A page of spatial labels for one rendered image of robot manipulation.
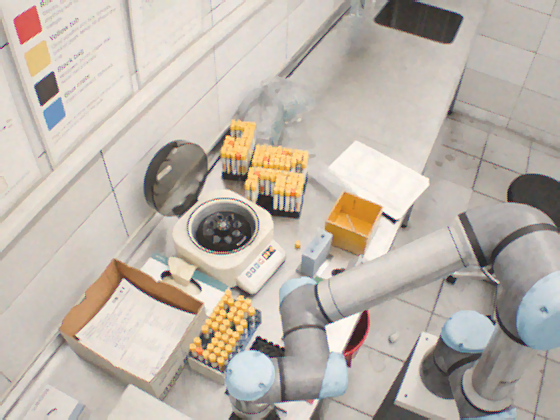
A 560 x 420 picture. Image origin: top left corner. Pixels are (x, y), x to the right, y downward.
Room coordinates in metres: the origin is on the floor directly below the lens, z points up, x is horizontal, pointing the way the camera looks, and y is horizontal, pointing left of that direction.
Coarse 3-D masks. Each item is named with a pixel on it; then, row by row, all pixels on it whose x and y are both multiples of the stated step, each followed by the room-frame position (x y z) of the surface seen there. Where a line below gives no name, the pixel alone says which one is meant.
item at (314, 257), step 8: (312, 240) 0.85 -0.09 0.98; (320, 240) 0.85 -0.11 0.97; (328, 240) 0.85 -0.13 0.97; (312, 248) 0.82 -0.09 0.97; (320, 248) 0.82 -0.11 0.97; (328, 248) 0.86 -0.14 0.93; (304, 256) 0.80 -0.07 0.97; (312, 256) 0.79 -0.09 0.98; (320, 256) 0.81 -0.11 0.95; (328, 256) 0.86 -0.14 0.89; (304, 264) 0.80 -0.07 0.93; (312, 264) 0.79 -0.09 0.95; (320, 264) 0.82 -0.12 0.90; (328, 264) 0.83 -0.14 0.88; (304, 272) 0.80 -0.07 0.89; (312, 272) 0.79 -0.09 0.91; (320, 272) 0.80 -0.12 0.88
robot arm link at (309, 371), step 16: (288, 336) 0.39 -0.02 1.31; (304, 336) 0.38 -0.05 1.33; (320, 336) 0.38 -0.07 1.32; (288, 352) 0.36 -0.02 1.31; (304, 352) 0.35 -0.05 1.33; (320, 352) 0.35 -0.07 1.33; (336, 352) 0.36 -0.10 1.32; (288, 368) 0.32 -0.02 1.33; (304, 368) 0.32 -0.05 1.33; (320, 368) 0.32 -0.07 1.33; (336, 368) 0.32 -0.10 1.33; (288, 384) 0.30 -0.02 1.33; (304, 384) 0.30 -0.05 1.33; (320, 384) 0.30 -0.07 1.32; (336, 384) 0.30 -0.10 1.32; (288, 400) 0.28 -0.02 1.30
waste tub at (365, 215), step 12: (348, 192) 1.03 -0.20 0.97; (336, 204) 0.98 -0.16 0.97; (348, 204) 1.02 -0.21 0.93; (360, 204) 1.01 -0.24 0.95; (372, 204) 0.99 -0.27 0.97; (336, 216) 1.00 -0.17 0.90; (348, 216) 1.02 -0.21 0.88; (360, 216) 1.01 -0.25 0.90; (372, 216) 0.99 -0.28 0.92; (336, 228) 0.91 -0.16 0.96; (348, 228) 0.89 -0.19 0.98; (360, 228) 0.97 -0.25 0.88; (372, 228) 0.90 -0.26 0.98; (336, 240) 0.90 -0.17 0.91; (348, 240) 0.89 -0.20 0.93; (360, 240) 0.87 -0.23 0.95; (360, 252) 0.87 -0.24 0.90
